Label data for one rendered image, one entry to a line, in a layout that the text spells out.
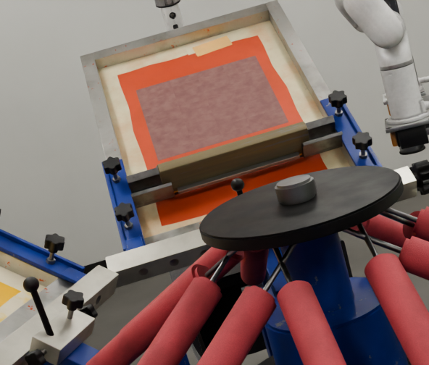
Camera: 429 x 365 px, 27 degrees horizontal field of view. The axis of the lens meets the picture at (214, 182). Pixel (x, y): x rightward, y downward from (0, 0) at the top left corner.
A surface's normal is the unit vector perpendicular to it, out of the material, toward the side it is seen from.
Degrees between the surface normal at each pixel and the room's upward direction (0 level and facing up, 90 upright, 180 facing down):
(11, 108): 90
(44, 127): 90
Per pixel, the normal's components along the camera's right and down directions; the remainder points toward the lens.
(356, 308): -0.26, -0.94
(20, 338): 0.25, -0.88
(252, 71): -0.16, -0.70
